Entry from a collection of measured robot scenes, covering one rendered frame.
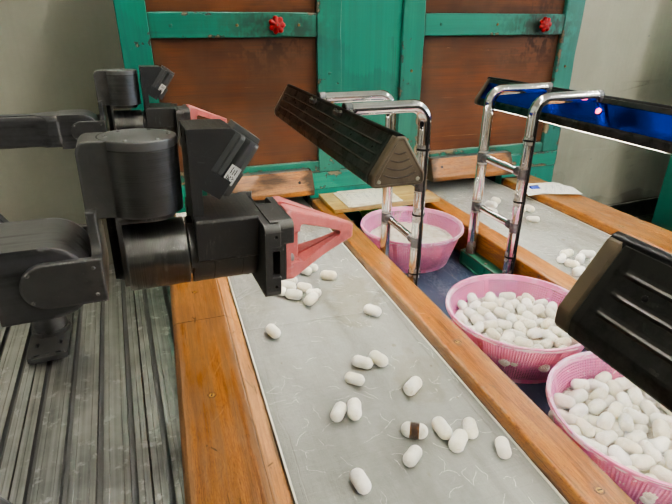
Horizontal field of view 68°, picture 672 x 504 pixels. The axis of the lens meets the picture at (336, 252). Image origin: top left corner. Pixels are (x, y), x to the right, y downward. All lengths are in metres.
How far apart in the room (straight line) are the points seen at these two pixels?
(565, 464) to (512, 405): 0.11
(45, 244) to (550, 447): 0.60
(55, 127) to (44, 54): 1.25
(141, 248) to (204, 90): 1.02
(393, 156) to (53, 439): 0.66
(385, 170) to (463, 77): 1.00
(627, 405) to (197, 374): 0.64
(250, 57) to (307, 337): 0.80
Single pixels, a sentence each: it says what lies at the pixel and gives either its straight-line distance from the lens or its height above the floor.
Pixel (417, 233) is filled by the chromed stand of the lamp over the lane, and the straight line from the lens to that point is 1.01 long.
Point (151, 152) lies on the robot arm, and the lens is 0.39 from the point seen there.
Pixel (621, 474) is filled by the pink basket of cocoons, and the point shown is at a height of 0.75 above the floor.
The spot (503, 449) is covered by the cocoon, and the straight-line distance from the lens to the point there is 0.70.
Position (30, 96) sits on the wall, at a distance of 2.25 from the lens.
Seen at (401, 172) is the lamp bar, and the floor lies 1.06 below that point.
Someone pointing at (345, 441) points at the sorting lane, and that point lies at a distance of 0.71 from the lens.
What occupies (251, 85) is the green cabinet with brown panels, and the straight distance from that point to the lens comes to 1.42.
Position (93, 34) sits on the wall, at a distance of 2.22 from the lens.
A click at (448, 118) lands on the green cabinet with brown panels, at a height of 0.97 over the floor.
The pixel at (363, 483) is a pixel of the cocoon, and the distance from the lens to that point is 0.64.
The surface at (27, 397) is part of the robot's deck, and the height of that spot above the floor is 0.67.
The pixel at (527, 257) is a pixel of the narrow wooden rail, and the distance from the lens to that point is 1.20.
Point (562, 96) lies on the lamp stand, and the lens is 1.11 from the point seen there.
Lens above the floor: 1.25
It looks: 25 degrees down
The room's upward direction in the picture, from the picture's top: straight up
